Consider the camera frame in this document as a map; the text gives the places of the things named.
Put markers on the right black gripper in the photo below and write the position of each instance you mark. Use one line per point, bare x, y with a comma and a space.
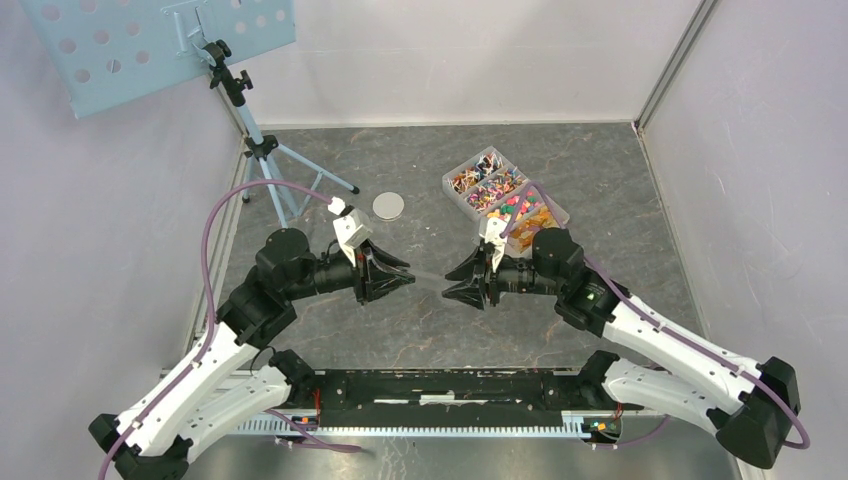
469, 292

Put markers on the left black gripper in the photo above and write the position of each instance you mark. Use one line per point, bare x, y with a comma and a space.
365, 254

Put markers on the clear plastic scoop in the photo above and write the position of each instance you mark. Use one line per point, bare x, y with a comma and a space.
427, 277

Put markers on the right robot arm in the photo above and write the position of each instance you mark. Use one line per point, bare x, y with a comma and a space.
750, 407

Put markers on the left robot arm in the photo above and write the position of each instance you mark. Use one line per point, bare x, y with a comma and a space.
167, 429

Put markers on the silver round jar lid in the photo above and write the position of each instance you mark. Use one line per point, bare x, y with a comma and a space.
388, 206

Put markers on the clear compartment candy box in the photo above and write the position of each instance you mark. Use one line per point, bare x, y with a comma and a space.
488, 186

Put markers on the light blue music stand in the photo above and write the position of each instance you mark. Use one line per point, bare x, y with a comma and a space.
109, 53

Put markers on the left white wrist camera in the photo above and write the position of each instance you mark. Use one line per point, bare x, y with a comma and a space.
352, 227

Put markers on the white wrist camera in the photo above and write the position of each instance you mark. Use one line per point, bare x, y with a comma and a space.
352, 227
492, 231

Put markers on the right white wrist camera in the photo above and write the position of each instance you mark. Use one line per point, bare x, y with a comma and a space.
492, 231

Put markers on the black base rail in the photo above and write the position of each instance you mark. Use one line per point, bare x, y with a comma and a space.
453, 402

